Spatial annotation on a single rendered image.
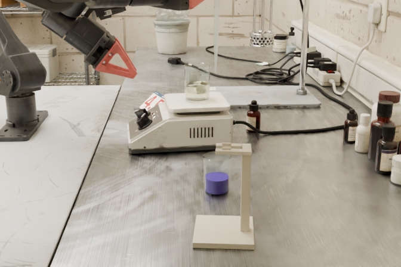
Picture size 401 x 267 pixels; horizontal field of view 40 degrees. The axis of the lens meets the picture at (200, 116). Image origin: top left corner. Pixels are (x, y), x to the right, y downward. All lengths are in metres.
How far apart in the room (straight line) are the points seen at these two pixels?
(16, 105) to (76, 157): 0.23
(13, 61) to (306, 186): 0.64
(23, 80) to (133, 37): 2.32
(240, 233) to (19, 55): 0.66
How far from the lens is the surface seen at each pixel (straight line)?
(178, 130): 1.04
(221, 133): 1.06
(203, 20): 3.45
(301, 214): 0.83
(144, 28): 3.46
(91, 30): 1.08
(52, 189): 0.93
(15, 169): 1.03
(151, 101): 1.34
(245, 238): 0.74
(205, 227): 0.77
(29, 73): 1.20
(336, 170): 1.00
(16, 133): 1.20
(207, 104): 1.06
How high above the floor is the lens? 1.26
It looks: 16 degrees down
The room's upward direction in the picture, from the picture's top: straight up
